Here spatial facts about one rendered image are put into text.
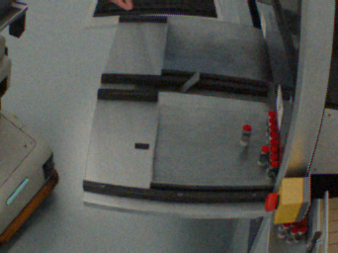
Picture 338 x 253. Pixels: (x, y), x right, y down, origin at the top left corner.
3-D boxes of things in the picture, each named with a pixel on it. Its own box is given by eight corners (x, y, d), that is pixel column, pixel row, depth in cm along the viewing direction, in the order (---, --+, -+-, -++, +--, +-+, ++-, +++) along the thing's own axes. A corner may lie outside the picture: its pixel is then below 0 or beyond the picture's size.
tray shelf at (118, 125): (277, 37, 184) (277, 33, 183) (295, 213, 133) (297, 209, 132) (120, 19, 184) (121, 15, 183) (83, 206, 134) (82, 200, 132)
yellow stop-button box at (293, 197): (301, 198, 124) (309, 176, 119) (300, 221, 119) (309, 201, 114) (273, 200, 124) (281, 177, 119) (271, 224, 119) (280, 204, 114)
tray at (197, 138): (295, 117, 155) (296, 107, 152) (298, 193, 136) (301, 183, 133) (157, 103, 155) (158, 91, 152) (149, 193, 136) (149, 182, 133)
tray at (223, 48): (280, 41, 179) (280, 33, 177) (292, 96, 160) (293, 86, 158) (167, 24, 179) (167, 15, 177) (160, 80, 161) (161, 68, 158)
